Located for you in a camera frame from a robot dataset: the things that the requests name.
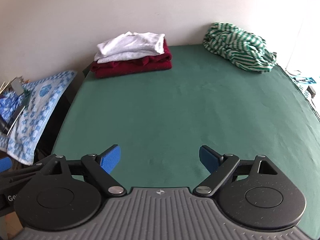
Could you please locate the white t-shirt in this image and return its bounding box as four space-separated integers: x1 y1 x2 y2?
94 31 165 63

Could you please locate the blue white patterned cloth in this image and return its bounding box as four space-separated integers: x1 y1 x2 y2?
1 70 76 165

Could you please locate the green table cloth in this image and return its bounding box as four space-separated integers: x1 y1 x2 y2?
53 45 319 239

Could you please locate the folded dark red sweater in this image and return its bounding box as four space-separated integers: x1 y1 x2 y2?
90 40 172 78

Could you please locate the white power strip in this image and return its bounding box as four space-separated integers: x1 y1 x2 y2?
291 75 319 99

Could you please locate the green white striped garment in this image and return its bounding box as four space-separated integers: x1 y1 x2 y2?
203 22 276 73

